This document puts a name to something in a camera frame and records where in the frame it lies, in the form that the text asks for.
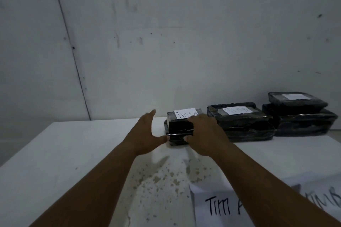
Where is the person's right hand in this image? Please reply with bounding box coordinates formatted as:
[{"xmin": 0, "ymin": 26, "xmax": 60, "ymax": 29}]
[{"xmin": 184, "ymin": 113, "xmax": 232, "ymax": 160}]

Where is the person's left hand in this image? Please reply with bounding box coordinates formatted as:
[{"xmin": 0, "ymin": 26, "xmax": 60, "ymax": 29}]
[{"xmin": 128, "ymin": 109, "xmax": 170, "ymax": 157}]

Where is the small lumpy black package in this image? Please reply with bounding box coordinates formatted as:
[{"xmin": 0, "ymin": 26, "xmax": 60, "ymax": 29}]
[{"xmin": 166, "ymin": 110, "xmax": 203, "ymax": 135}]

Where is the white label thin writing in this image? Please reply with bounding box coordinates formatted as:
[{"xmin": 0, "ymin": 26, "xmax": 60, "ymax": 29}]
[
  {"xmin": 173, "ymin": 107, "xmax": 203, "ymax": 120},
  {"xmin": 281, "ymin": 94, "xmax": 312, "ymax": 101}
]

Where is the white label black bottom line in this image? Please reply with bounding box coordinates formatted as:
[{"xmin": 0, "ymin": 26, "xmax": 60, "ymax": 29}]
[{"xmin": 217, "ymin": 106, "xmax": 254, "ymax": 116}]

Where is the thick black package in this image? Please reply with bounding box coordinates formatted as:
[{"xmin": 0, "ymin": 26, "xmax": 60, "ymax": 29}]
[{"xmin": 220, "ymin": 121, "xmax": 276, "ymax": 143}]

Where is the rounded black package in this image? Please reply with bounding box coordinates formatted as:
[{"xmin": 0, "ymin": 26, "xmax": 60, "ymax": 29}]
[{"xmin": 268, "ymin": 92, "xmax": 329, "ymax": 115}]

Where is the large black package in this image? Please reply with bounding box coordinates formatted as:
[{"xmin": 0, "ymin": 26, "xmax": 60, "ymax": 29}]
[{"xmin": 262, "ymin": 103, "xmax": 339, "ymax": 137}]

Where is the person's right forearm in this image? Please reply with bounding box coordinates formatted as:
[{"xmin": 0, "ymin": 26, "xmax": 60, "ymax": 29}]
[{"xmin": 212, "ymin": 143, "xmax": 341, "ymax": 227}]

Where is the person's left forearm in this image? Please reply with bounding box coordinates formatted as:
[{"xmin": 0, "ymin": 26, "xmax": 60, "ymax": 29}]
[{"xmin": 29, "ymin": 141, "xmax": 142, "ymax": 227}]

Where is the folded white paper sign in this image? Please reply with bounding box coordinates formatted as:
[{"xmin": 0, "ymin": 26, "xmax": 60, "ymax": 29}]
[
  {"xmin": 188, "ymin": 181, "xmax": 252, "ymax": 227},
  {"xmin": 282, "ymin": 172, "xmax": 341, "ymax": 217}
]

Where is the thin black wall cable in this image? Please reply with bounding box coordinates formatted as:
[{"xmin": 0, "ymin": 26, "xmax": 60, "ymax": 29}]
[{"xmin": 50, "ymin": 0, "xmax": 92, "ymax": 121}]

